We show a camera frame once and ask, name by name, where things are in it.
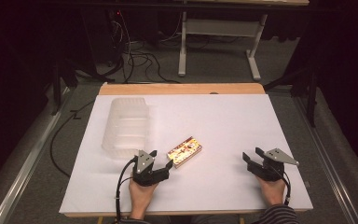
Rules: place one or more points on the person's left sleeve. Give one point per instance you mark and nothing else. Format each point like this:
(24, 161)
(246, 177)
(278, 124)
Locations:
(130, 221)

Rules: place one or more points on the person's right striped sleeve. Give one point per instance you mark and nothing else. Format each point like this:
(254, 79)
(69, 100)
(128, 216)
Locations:
(277, 214)

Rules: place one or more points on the white metal desk frame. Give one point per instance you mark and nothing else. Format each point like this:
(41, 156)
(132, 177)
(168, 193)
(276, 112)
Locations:
(220, 40)

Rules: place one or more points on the yellow red printed box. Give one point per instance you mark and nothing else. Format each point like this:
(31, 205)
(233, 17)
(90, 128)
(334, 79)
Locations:
(185, 151)

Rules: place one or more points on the person's left hand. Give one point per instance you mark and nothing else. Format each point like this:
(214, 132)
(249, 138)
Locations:
(141, 196)

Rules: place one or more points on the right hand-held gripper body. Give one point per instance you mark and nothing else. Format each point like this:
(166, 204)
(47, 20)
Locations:
(271, 165)

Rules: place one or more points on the white board table cover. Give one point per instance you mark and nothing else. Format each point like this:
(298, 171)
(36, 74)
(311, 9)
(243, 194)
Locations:
(186, 149)

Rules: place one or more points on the black metal stand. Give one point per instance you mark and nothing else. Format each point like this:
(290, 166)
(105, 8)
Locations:
(304, 90)
(61, 84)

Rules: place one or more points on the translucent plastic storage bin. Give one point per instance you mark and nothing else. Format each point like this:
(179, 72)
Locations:
(125, 127)

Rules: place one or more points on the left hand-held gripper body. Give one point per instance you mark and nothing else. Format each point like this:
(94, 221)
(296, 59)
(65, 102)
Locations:
(144, 170)

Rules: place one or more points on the person's right hand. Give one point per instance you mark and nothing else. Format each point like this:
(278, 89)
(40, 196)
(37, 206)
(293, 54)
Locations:
(272, 190)

